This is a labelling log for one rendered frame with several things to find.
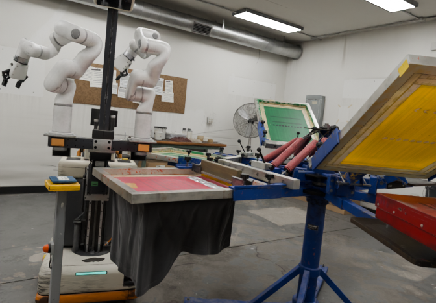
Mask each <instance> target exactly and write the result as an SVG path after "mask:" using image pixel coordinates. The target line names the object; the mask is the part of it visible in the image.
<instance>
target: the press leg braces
mask: <svg viewBox="0 0 436 303"><path fill-rule="evenodd" d="M298 274H300V267H299V266H298V265H297V266H296V267H294V268H293V269H291V270H290V271H289V272H288V273H286V274H285V275H283V276H282V277H281V278H280V279H279V280H277V281H276V282H275V283H273V284H272V285H270V286H269V287H268V288H267V289H266V290H264V291H263V292H261V293H260V294H259V295H258V296H256V297H255V298H253V299H252V300H247V303H263V301H264V300H266V299H267V298H268V297H270V296H271V295H272V294H273V293H275V292H276V291H277V290H279V289H280V288H281V287H283V286H284V285H285V284H286V283H288V282H289V281H291V280H292V279H293V278H294V277H296V276H297V275H298ZM320 276H321V277H322V279H323V280H324V281H325V282H326V283H327V284H328V285H329V286H330V287H331V288H332V289H333V291H334V292H335V293H336V294H337V295H338V296H339V298H340V299H341V300H342V301H343V302H344V303H352V302H351V301H350V300H349V299H348V298H347V297H346V295H345V294H344V293H343V292H342V291H341V290H340V289H339V288H338V287H337V286H336V284H335V283H334V282H333V281H332V280H331V279H330V277H329V276H328V275H327V274H326V273H325V272H324V271H323V270H322V269H321V271H320ZM309 277H310V271H307V270H304V274H303V277H302V282H301V285H300V290H299V293H298V298H297V303H304V300H305V297H306V291H307V288H308V283H309Z"/></svg>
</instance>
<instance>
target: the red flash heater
mask: <svg viewBox="0 0 436 303"><path fill-rule="evenodd" d="M375 206H376V215H375V218H377V219H379V220H381V221H383V222H385V223H386V224H388V225H390V226H391V227H393V228H395V229H397V230H399V231H401V232H402V233H404V234H406V235H407V236H409V237H411V238H413V239H415V240H417V241H418V242H420V243H422V244H423V245H425V246H427V247H429V248H431V249H432V250H434V251H436V198H434V197H420V196H412V195H398V194H390V193H376V200H375Z"/></svg>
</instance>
